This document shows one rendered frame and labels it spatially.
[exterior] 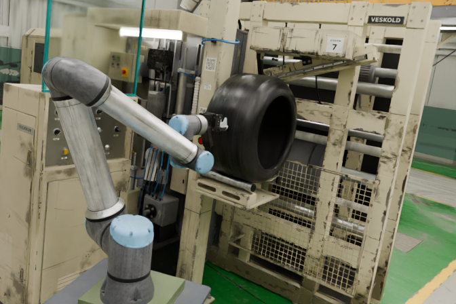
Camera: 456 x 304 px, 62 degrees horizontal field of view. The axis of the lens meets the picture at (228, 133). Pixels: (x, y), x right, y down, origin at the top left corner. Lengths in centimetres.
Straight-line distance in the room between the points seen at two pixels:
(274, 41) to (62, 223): 153
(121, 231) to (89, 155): 29
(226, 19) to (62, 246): 149
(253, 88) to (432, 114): 952
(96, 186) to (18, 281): 101
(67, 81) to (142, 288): 74
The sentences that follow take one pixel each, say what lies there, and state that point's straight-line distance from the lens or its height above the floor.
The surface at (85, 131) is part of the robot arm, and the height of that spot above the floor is 121.
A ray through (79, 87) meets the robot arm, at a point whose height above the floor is 137.
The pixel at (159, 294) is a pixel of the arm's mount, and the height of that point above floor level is 64.
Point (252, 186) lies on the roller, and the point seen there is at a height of 91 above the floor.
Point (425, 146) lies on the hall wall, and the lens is 1128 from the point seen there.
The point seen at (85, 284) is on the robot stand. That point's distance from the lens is 166.
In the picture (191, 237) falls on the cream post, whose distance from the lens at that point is 242.
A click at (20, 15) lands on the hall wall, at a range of 1091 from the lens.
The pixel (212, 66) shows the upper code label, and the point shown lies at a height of 150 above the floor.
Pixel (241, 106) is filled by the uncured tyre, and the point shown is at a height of 132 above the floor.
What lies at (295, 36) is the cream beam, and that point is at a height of 173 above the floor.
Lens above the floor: 146
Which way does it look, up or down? 9 degrees down
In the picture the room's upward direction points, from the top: 8 degrees clockwise
